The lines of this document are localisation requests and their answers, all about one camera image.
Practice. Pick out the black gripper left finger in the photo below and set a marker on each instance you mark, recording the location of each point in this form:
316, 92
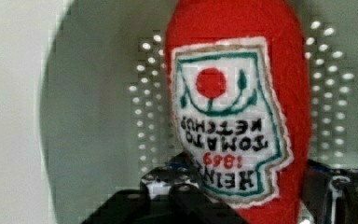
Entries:
169, 194

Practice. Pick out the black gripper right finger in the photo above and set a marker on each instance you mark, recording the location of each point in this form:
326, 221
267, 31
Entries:
331, 195

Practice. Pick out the red plush ketchup bottle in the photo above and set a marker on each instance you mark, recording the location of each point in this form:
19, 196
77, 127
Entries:
240, 93

